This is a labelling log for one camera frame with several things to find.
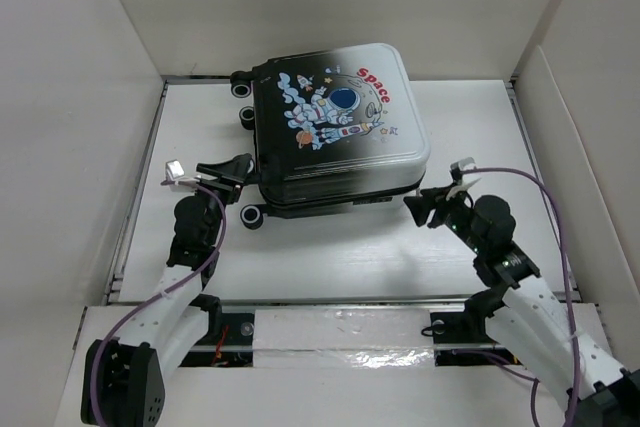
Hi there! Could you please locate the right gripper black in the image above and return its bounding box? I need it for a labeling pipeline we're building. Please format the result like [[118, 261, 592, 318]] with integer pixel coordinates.
[[401, 181, 484, 254]]

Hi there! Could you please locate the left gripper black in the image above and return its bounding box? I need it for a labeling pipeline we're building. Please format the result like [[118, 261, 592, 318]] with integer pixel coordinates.
[[190, 155, 249, 246]]

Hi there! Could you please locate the black white space-print suitcase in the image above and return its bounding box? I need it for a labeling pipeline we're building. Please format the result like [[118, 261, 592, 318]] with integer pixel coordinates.
[[230, 43, 431, 229]]

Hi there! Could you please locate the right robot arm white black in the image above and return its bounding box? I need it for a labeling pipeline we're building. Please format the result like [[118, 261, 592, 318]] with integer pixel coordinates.
[[404, 186, 639, 426]]

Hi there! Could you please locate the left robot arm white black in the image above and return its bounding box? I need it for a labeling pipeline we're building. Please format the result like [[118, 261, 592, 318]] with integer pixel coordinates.
[[80, 154, 254, 426]]

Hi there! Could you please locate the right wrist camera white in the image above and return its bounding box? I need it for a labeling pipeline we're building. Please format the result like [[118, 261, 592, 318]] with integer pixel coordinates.
[[446, 157, 481, 200]]

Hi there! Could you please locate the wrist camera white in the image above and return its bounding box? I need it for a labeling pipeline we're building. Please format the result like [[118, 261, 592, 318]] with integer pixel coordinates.
[[446, 157, 481, 200], [160, 159, 201, 188]]

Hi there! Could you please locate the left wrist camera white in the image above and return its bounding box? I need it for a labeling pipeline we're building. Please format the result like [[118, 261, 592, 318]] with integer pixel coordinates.
[[160, 159, 201, 188]]

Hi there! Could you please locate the aluminium front rail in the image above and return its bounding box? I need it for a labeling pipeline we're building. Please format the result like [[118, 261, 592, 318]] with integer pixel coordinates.
[[96, 290, 583, 308]]

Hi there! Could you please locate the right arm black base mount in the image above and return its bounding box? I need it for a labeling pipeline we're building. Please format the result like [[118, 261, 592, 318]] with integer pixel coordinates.
[[421, 312, 520, 367]]

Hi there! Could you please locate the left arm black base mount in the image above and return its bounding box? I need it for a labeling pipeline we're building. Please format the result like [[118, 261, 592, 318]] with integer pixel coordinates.
[[180, 312, 255, 368]]

